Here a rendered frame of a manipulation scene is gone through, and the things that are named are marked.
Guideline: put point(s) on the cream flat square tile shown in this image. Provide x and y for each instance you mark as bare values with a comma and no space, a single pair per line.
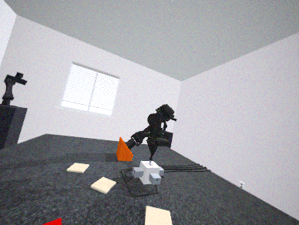
78,167
103,185

